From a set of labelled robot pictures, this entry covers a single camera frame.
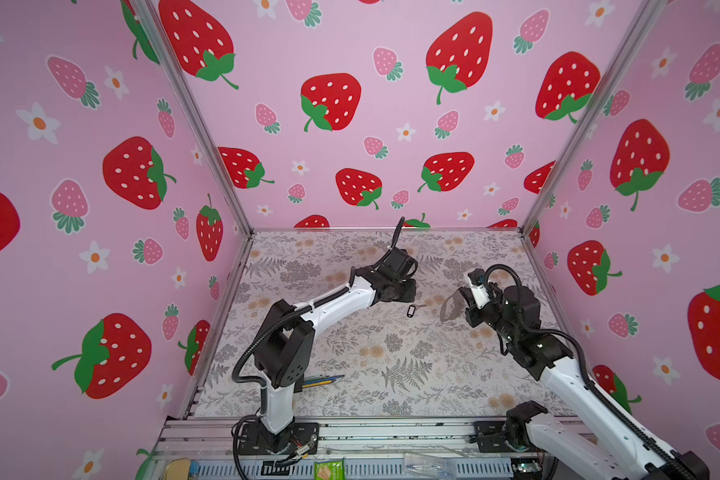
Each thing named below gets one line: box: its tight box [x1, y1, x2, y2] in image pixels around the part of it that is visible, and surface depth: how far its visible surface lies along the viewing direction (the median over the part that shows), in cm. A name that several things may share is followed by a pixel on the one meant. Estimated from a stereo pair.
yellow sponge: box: [164, 458, 191, 480], surface depth 69 cm
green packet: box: [314, 458, 346, 480], surface depth 70 cm
